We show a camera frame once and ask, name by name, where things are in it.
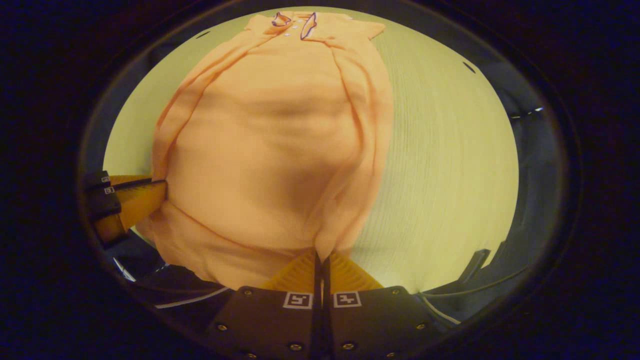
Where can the orange T-shirt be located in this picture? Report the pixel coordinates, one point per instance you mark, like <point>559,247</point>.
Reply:
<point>275,150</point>

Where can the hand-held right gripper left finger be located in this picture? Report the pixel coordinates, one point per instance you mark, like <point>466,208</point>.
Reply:
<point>270,325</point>

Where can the black table grommet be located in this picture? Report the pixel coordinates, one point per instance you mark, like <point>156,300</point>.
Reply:
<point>202,34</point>
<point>469,66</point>

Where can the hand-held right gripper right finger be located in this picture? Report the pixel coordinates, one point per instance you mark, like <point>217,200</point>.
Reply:
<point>370,325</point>

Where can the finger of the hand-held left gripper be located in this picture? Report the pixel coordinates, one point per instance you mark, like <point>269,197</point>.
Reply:
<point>100,181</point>
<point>140,205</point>

